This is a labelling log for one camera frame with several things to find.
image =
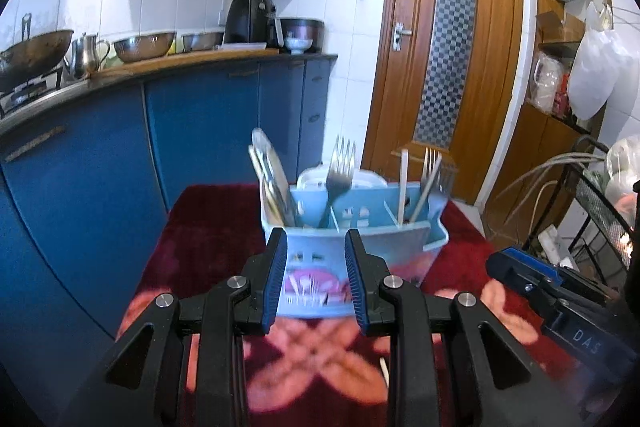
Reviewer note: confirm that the wooden chopstick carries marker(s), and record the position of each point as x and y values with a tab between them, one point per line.
256	167

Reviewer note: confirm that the white plastic bag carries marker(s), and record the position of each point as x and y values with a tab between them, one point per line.
595	72

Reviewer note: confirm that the wooden door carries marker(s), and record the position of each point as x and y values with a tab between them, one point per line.
400	107

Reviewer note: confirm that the clear plastic container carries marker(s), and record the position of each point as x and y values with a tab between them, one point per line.
545	79

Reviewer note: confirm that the blue base cabinets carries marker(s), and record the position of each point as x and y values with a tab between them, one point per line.
200	127

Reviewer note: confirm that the black air fryer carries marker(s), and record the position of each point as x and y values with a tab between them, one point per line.
247	19

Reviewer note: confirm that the black rice cooker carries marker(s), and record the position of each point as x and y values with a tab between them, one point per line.
305	27

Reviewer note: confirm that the steel wok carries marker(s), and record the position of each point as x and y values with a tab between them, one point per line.
35	52

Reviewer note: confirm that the wooden countertop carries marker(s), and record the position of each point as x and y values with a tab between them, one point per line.
200	59

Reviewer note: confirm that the white chopstick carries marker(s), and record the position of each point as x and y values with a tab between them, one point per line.
402	187

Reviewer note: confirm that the large steel bowl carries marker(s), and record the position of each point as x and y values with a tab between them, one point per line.
145	47

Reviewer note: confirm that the steel fork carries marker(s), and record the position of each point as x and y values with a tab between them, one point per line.
429	179
340	172

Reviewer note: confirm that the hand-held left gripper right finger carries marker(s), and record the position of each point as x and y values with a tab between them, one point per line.
354	282

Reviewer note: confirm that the small steel bowl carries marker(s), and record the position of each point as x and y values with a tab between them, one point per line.
200	41

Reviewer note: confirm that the steel kettle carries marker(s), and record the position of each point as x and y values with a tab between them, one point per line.
85	57

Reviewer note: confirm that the wooden shelf unit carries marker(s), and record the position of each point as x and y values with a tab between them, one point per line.
530	147

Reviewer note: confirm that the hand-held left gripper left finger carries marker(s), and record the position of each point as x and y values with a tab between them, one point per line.
276	277

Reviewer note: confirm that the red floral cloth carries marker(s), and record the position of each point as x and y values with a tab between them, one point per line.
200	227

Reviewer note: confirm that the light blue plastic utensil holder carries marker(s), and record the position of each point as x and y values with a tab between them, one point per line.
310	257

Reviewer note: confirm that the red bottle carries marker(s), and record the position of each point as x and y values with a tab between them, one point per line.
561	97

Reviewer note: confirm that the white bowl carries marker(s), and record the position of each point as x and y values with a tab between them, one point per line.
298	44

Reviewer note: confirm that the gas stove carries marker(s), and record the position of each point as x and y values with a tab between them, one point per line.
30	94

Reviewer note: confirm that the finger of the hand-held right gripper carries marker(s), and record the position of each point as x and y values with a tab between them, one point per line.
525	272

